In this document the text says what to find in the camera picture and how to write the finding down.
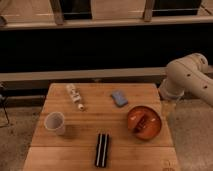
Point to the blue sponge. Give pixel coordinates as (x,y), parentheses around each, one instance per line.
(119,98)

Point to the white tube bottle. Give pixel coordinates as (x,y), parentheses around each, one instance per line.
(75,96)

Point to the black white striped eraser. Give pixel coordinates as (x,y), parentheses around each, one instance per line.
(102,150)

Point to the dark item in bowl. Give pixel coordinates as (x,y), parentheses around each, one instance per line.
(141,122)

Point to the orange bowl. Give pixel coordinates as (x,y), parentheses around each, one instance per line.
(152,127)

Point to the white ceramic cup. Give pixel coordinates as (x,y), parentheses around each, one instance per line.
(55,122)

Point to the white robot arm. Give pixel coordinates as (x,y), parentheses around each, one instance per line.
(187,74)

